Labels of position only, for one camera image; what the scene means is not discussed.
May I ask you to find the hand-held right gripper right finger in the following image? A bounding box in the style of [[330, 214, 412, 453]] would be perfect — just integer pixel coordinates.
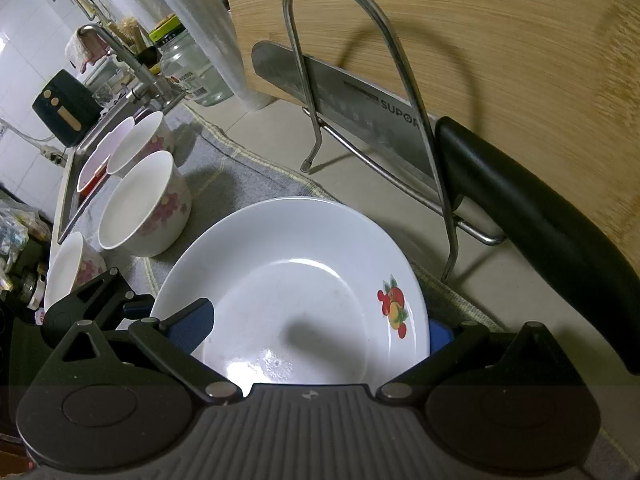
[[376, 319, 576, 406]]

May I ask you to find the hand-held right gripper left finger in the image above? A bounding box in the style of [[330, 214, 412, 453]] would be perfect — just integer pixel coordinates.
[[47, 298, 241, 406]]

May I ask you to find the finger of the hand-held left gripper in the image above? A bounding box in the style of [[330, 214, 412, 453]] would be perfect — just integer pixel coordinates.
[[41, 266, 157, 348]]

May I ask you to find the white bowl with floral print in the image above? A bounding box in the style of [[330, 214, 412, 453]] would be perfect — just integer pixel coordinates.
[[106, 111, 174, 179], [98, 151, 192, 257], [44, 232, 107, 313]]

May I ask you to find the white plate with fruit print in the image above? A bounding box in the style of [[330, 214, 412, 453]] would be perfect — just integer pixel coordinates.
[[149, 196, 431, 386]]

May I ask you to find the red plastic basin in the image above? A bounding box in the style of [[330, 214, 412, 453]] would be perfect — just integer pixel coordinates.
[[80, 167, 108, 196]]

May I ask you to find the pink white bowl in sink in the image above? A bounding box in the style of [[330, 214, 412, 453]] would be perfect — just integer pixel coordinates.
[[76, 116, 136, 195]]

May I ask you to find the grey checked cloth mat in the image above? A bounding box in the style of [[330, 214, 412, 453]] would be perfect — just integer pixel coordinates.
[[77, 102, 508, 341]]

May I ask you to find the black air fryer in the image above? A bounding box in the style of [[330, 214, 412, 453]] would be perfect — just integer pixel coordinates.
[[31, 69, 101, 147]]

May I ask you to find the steel faucet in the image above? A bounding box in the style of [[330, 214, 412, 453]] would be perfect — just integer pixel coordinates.
[[79, 23, 173, 111]]

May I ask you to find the glass jar with green lid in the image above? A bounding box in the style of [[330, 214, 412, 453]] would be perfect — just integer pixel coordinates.
[[149, 15, 235, 107]]

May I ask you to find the pink rag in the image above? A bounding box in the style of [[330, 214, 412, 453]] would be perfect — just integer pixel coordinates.
[[64, 27, 112, 75]]

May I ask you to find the bamboo cutting board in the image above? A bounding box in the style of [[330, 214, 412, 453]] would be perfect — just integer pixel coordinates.
[[220, 0, 640, 271]]

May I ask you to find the steel wire rack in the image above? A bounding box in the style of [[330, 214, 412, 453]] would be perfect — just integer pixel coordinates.
[[282, 0, 507, 286]]

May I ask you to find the steel cleaver with black handle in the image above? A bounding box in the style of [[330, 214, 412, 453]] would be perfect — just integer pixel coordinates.
[[251, 41, 640, 376]]

